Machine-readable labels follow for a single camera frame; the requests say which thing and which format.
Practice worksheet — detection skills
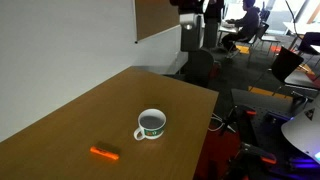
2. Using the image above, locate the seated person in dark hoodie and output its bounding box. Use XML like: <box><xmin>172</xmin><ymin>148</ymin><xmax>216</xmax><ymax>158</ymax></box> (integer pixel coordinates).
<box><xmin>221</xmin><ymin>0</ymin><xmax>262</xmax><ymax>60</ymax></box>

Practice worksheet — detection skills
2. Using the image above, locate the black chair with metal legs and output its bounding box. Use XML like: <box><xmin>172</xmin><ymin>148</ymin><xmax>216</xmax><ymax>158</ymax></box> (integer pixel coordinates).
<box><xmin>247</xmin><ymin>22</ymin><xmax>282</xmax><ymax>58</ymax></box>

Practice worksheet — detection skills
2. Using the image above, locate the black clamp with orange handle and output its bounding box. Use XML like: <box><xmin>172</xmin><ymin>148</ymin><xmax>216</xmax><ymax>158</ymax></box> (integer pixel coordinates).
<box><xmin>221</xmin><ymin>104</ymin><xmax>258</xmax><ymax>136</ymax></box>
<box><xmin>229</xmin><ymin>142</ymin><xmax>278</xmax><ymax>180</ymax></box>

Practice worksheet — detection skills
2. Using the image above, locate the white cable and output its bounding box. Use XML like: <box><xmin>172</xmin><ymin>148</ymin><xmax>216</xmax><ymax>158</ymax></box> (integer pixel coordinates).
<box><xmin>207</xmin><ymin>112</ymin><xmax>225</xmax><ymax>133</ymax></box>

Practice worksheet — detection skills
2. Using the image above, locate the black chair with angled back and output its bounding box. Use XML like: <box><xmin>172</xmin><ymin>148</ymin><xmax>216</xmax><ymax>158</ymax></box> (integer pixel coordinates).
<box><xmin>249</xmin><ymin>45</ymin><xmax>305</xmax><ymax>98</ymax></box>

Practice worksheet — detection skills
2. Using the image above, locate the orange marker pen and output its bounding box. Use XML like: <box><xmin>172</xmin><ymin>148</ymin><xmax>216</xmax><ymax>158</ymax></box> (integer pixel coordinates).
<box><xmin>89</xmin><ymin>143</ymin><xmax>121</xmax><ymax>162</ymax></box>

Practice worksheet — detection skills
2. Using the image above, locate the brown cork board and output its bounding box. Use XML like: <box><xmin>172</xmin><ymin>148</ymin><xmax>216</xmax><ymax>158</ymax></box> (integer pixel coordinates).
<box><xmin>134</xmin><ymin>0</ymin><xmax>181</xmax><ymax>43</ymax></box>

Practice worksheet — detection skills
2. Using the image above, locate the white office desk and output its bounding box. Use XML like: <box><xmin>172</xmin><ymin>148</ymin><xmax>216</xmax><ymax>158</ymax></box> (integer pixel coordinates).
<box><xmin>218</xmin><ymin>19</ymin><xmax>242</xmax><ymax>45</ymax></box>

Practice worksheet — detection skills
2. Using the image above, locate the white table top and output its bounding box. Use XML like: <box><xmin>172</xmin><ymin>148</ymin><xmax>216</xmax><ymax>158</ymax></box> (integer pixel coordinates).
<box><xmin>282</xmin><ymin>20</ymin><xmax>320</xmax><ymax>36</ymax></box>

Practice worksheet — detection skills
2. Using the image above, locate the black office chair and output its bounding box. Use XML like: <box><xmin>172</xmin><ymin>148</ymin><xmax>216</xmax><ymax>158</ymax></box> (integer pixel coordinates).
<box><xmin>184</xmin><ymin>48</ymin><xmax>215</xmax><ymax>89</ymax></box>

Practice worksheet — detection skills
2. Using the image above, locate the dark chair back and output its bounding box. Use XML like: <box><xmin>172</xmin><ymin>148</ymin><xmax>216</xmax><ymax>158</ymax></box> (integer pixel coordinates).
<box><xmin>297</xmin><ymin>31</ymin><xmax>320</xmax><ymax>56</ymax></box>

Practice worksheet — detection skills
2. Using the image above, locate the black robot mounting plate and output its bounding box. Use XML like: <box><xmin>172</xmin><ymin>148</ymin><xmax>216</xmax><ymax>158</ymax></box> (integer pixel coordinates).
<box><xmin>230</xmin><ymin>87</ymin><xmax>320</xmax><ymax>180</ymax></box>

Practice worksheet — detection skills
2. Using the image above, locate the gray table top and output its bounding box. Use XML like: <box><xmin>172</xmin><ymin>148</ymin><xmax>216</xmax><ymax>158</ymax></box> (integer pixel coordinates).
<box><xmin>284</xmin><ymin>68</ymin><xmax>320</xmax><ymax>91</ymax></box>

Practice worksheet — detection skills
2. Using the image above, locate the white cup with green band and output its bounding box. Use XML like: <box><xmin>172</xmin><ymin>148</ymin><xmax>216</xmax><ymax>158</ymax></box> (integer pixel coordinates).
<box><xmin>133</xmin><ymin>108</ymin><xmax>167</xmax><ymax>142</ymax></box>

